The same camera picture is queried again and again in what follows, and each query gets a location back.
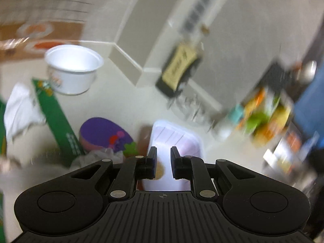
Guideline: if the crumpled clear plastic bag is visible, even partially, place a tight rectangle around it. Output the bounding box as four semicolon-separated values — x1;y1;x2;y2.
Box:
71;148;124;168

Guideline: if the grey wall switch panel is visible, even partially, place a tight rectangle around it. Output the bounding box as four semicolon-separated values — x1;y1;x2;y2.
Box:
182;0;236;34

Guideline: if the black perforated metal rack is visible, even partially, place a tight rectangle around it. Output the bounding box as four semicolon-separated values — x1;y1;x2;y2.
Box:
263;61;296;102

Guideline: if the metal wire trivet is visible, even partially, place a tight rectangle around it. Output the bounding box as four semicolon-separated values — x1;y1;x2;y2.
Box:
167;94;223;127

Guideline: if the dark soy sauce bottle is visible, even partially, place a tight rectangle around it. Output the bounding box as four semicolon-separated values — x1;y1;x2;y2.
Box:
155;25;210;99

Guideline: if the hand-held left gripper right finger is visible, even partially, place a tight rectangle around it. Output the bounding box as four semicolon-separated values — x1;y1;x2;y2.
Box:
170;146;256;200

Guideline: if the purple eggplant sponge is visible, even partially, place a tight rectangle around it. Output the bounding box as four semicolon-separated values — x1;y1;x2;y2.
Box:
79;117;137;157

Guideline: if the white plastic bowl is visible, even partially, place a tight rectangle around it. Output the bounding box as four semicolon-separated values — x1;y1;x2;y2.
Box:
45;45;104;96

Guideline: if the green sachet packet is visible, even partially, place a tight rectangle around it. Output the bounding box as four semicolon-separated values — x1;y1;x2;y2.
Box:
31;78;85;167
0;100;7;156

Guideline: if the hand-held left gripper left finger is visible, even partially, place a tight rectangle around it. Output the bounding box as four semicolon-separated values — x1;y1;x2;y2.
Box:
68;146;158;200

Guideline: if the blue cloth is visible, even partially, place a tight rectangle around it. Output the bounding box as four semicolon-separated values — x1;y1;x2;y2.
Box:
295;71;324;137

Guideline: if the white tissue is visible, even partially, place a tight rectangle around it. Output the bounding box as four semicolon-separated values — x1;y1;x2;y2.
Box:
4;83;47;142

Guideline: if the white plastic tray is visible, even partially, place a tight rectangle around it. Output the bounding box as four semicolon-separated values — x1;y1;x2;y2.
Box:
139;120;204;191

